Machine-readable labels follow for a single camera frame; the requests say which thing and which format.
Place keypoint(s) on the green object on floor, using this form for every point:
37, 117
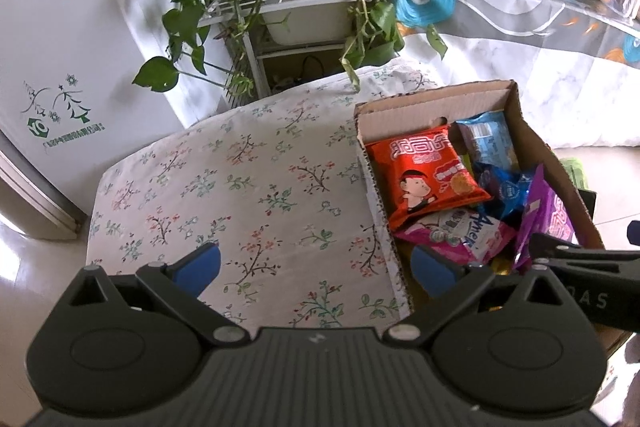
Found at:
572, 172

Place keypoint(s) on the small light blue snack packet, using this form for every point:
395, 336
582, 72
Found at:
487, 137

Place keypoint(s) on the blue ribbon roll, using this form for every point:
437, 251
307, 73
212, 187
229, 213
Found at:
425, 2

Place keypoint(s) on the large shiny blue snack packet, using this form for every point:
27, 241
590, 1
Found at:
505, 189

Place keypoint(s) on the white refrigerator with green print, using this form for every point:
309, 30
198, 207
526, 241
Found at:
60, 72

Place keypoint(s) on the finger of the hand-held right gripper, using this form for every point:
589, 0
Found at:
555, 247

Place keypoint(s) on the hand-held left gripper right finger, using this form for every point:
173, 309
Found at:
432, 272

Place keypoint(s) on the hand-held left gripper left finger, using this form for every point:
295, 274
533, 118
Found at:
197, 269

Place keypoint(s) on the white rectangular planter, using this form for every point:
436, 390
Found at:
310, 24

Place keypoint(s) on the pink and white snack packet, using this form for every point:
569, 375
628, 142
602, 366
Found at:
465, 232

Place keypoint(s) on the purple snack packet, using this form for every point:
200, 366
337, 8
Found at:
542, 212

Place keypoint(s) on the black object on floor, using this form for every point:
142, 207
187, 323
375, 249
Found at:
587, 207

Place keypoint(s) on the cardboard box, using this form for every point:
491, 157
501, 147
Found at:
430, 107

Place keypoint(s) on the red cartoon snack packet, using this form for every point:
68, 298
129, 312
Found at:
425, 172

